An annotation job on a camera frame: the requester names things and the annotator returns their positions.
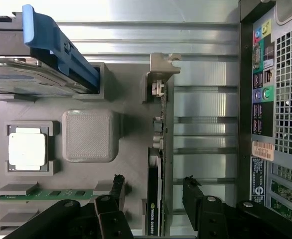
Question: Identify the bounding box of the grey printed parts rack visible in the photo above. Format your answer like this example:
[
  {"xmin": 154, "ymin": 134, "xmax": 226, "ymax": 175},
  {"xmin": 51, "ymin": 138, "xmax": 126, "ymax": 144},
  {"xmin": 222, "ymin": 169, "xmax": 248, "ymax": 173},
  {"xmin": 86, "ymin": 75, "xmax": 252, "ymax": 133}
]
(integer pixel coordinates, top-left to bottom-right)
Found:
[{"xmin": 0, "ymin": 62, "xmax": 174, "ymax": 236}]

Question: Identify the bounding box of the silver CPU chip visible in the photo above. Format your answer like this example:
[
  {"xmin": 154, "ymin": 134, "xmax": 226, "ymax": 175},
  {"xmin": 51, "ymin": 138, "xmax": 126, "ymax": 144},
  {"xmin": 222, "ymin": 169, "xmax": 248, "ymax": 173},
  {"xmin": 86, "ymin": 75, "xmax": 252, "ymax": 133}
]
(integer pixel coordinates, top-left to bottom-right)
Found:
[{"xmin": 8, "ymin": 127, "xmax": 48, "ymax": 171}]

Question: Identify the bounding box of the hard disk in blue carrier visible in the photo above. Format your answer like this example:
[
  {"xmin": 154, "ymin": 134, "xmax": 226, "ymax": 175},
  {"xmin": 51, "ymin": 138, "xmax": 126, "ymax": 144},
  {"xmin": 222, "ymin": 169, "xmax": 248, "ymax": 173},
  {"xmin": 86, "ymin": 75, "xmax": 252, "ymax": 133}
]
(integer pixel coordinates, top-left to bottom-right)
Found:
[{"xmin": 0, "ymin": 4, "xmax": 102, "ymax": 97}]

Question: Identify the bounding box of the green RAM stick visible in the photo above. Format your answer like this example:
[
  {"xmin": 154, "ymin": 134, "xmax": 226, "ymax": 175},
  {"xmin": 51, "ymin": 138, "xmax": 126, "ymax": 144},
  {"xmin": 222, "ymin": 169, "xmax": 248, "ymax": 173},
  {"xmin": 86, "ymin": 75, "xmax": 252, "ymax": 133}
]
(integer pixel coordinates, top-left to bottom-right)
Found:
[{"xmin": 0, "ymin": 189, "xmax": 97, "ymax": 201}]

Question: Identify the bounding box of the open black PC case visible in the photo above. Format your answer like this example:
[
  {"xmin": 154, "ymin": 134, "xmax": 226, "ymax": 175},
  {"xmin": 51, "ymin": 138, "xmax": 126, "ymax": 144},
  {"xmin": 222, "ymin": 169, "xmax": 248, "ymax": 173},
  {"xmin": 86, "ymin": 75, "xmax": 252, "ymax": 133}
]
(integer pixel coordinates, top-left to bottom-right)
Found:
[{"xmin": 238, "ymin": 0, "xmax": 292, "ymax": 234}]

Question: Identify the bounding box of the tan barcode sticker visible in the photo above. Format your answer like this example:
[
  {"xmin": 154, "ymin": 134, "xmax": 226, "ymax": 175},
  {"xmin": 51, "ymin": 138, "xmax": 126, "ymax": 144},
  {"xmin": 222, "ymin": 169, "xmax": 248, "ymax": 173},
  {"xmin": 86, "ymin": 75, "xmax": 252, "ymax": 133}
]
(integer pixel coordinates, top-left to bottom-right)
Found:
[{"xmin": 252, "ymin": 140, "xmax": 274, "ymax": 161}]

